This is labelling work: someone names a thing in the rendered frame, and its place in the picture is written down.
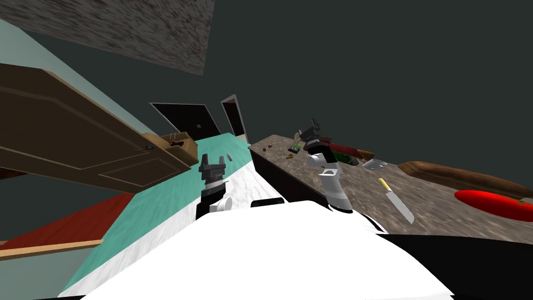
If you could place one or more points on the grey glass bowl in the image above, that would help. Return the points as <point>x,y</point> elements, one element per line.
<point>374,164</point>

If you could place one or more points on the brown bread loaf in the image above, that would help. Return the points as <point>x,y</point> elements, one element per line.
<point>462,177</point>

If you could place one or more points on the small green black box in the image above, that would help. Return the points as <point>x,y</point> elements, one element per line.
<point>294,148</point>

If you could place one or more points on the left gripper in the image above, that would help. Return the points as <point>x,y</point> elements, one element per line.
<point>212,171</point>

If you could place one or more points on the red topped wooden table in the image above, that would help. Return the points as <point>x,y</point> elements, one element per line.
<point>62,233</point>

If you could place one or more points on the light wooden drawer box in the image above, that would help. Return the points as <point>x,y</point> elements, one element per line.
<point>183,149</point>

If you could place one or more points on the red tomato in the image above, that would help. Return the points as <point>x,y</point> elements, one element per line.
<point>495,204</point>

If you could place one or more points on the narrow dark doorway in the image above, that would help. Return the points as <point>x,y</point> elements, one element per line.
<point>235,118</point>

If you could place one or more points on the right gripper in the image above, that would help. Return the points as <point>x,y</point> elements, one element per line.
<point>313,135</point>

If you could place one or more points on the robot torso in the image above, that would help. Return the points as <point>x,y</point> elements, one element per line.
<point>266,254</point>

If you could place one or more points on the brown wooden door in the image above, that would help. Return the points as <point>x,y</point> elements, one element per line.
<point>70,137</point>

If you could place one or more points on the wide dark doorway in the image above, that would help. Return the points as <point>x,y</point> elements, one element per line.
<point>189,118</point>

